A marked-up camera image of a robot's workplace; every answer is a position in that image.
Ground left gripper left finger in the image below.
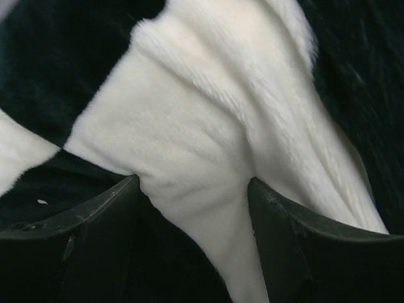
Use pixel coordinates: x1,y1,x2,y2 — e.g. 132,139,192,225
1,177,230,302

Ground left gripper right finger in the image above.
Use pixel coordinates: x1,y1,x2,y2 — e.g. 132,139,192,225
248,179,403,303

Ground black white checkered pillowcase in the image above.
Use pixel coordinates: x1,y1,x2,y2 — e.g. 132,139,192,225
1,1,403,302

